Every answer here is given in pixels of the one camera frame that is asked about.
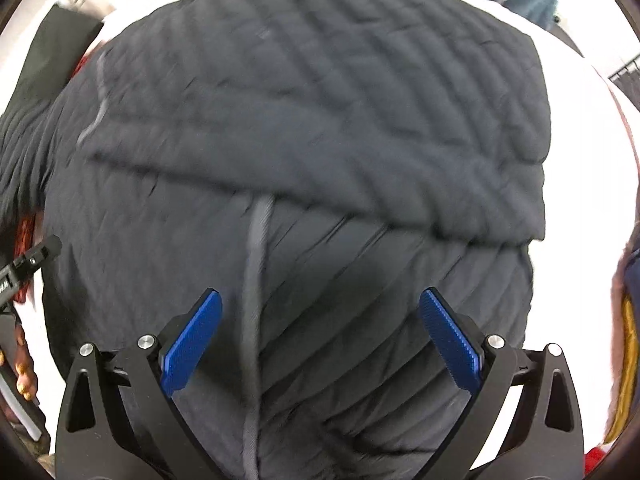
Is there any black cloth garment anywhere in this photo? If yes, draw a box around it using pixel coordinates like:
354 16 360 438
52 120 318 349
8 4 103 108

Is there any black wire rack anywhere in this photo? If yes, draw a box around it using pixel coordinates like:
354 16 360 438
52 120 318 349
608 55 640 105

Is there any navy blue jacket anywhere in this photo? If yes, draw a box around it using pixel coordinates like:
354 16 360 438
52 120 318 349
611 221 639 419

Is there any black quilted jacket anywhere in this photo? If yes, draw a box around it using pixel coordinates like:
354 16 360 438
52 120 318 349
1 0 551 479

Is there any person left hand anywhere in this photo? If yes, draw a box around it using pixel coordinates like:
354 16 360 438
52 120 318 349
1 320 38 401

